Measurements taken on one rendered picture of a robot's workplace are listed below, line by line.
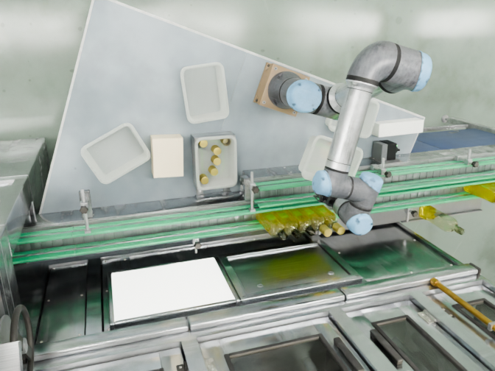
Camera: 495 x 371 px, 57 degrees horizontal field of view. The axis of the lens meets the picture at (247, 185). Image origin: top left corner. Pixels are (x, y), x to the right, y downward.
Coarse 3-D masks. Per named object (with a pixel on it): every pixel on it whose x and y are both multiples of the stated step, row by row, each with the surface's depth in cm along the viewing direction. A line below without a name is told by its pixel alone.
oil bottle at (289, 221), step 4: (276, 212) 190; (280, 212) 190; (284, 212) 190; (280, 216) 186; (284, 216) 185; (288, 216) 185; (284, 220) 182; (288, 220) 182; (292, 220) 182; (284, 224) 180; (288, 224) 179; (292, 224) 180; (296, 224) 180; (284, 228) 181; (288, 228) 179; (288, 232) 180
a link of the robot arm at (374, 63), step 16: (368, 48) 131; (384, 48) 129; (352, 64) 133; (368, 64) 129; (384, 64) 129; (352, 80) 131; (368, 80) 130; (352, 96) 133; (368, 96) 133; (352, 112) 133; (336, 128) 137; (352, 128) 134; (336, 144) 136; (352, 144) 135; (336, 160) 136; (320, 176) 137; (336, 176) 137; (320, 192) 138; (336, 192) 138
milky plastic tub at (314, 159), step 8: (312, 136) 172; (320, 136) 167; (312, 144) 167; (320, 144) 176; (328, 144) 177; (304, 152) 174; (312, 152) 176; (320, 152) 177; (328, 152) 178; (360, 152) 174; (304, 160) 172; (312, 160) 177; (320, 160) 178; (352, 160) 178; (360, 160) 175; (304, 168) 169; (312, 168) 178; (320, 168) 179; (352, 168) 177; (304, 176) 170; (312, 176) 174; (352, 176) 177
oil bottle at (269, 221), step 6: (258, 216) 193; (264, 216) 186; (270, 216) 185; (276, 216) 185; (264, 222) 185; (270, 222) 180; (276, 222) 180; (282, 222) 180; (264, 228) 186; (270, 228) 179; (276, 228) 177; (282, 228) 178; (270, 234) 180; (276, 234) 178
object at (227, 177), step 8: (216, 136) 185; (224, 136) 185; (232, 136) 186; (208, 144) 192; (216, 144) 193; (232, 144) 190; (200, 152) 192; (208, 152) 193; (224, 152) 195; (232, 152) 191; (200, 160) 193; (208, 160) 194; (224, 160) 196; (232, 160) 192; (200, 168) 194; (224, 168) 197; (232, 168) 194; (208, 176) 196; (216, 176) 197; (224, 176) 199; (232, 176) 195; (200, 184) 192; (208, 184) 193; (216, 184) 193; (224, 184) 193; (232, 184) 193
